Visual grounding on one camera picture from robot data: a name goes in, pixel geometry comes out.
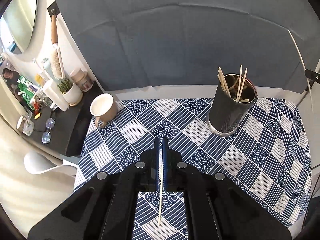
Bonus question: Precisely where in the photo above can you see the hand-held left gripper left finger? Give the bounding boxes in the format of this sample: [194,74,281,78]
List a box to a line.
[27,137,160,240]

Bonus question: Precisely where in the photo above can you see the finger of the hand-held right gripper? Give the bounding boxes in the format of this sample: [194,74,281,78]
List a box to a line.
[304,69,320,82]

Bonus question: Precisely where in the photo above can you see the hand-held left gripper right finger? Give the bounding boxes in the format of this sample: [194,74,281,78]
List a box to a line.
[162,137,292,240]

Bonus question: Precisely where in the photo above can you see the pale wooden chopstick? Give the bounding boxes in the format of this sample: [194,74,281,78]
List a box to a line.
[158,166,165,227]

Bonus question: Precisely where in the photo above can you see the black cylindrical utensil holder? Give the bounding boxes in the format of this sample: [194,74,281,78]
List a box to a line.
[206,73,258,137]

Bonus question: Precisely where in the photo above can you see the group of wooden chopsticks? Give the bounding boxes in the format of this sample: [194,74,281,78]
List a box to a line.
[217,64,250,103]

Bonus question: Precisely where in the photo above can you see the blue white patterned tablecloth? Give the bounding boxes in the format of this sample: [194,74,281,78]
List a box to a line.
[72,97,313,240]

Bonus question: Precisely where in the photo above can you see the beige ceramic mug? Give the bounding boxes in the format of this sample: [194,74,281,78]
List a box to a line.
[90,93,118,128]

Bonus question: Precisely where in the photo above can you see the black side shelf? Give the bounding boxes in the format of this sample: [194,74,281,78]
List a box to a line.
[32,80,107,157]

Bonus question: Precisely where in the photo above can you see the lidded candle jar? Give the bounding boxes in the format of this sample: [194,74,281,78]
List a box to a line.
[69,69,94,92]

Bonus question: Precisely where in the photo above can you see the small plant in white pot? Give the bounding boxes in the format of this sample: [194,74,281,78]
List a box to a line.
[57,77,83,106]

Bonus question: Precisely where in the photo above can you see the eyeglasses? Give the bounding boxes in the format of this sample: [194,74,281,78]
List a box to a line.
[41,117,56,145]

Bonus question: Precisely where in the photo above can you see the grey backdrop sheet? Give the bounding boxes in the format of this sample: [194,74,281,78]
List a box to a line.
[50,0,320,98]

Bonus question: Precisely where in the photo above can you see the tall white cup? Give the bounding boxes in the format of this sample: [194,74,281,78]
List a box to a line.
[42,80,70,112]

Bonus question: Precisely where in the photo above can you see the white chair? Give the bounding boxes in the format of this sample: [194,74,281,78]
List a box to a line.
[24,150,78,176]

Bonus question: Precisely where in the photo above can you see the clear glass jar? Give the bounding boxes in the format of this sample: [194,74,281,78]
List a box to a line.
[33,89,53,109]

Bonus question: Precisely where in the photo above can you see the white mug with green print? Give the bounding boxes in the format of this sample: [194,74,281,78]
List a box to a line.
[16,116,35,136]

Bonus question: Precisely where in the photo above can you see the pale blue bottle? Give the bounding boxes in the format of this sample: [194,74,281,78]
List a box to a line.
[41,57,54,80]

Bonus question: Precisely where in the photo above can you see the green packet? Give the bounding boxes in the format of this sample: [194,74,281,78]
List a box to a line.
[17,76,38,107]

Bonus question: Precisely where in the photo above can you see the printed photo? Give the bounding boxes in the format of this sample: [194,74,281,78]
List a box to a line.
[2,67,22,98]

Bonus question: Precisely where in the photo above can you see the wooden handled bath brush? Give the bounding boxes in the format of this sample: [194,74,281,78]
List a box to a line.
[50,15,65,80]

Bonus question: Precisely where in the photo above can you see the black wall hook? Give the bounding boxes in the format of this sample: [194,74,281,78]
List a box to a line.
[47,2,60,18]

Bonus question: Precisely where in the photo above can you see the oval wall mirror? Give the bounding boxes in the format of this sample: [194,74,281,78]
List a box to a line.
[2,0,40,54]

